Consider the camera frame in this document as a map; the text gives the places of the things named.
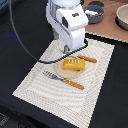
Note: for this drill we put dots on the yellow toy bread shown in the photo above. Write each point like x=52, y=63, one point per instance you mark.
x=74, y=64

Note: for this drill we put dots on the fork with orange handle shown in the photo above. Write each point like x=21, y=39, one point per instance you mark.
x=55, y=77

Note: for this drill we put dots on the grey frying pan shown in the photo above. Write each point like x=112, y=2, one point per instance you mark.
x=95, y=8

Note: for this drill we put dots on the pink stove board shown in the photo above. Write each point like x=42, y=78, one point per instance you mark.
x=108, y=27

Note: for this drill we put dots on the black burner disc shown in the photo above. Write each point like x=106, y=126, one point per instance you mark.
x=98, y=3

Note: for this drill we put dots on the knife with orange handle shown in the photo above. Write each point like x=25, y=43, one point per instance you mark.
x=86, y=58

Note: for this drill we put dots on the red-brown sausage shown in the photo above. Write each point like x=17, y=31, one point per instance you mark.
x=96, y=15

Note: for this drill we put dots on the beige woven placemat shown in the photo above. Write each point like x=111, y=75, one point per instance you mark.
x=62, y=100

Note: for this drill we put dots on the beige bowl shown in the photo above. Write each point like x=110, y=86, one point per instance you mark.
x=122, y=14

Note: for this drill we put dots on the round wooden plate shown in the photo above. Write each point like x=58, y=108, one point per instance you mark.
x=66, y=73

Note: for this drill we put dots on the small white bottle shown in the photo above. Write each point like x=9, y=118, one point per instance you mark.
x=88, y=12

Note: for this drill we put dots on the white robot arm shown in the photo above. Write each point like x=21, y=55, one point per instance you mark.
x=68, y=19

